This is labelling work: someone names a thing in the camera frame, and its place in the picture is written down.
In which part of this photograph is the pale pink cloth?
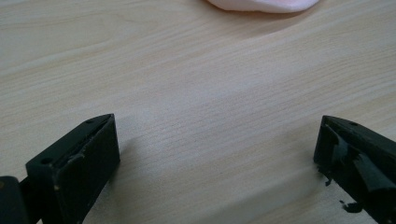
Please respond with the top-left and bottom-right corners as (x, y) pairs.
(205, 0), (321, 14)

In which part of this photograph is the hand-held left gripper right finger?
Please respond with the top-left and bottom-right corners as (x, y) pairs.
(313, 115), (396, 224)

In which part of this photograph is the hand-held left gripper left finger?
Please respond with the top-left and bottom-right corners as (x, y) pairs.
(19, 113), (121, 224)

